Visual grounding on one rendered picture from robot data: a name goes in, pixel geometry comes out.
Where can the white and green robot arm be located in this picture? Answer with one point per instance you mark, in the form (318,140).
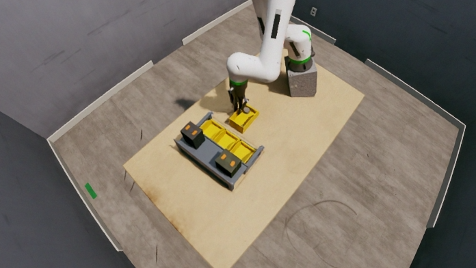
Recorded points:
(273,18)

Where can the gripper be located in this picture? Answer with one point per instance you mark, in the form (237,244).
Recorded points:
(238,98)

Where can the yellow bin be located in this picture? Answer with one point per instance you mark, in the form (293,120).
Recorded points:
(227,140)
(243,119)
(243,151)
(212,129)

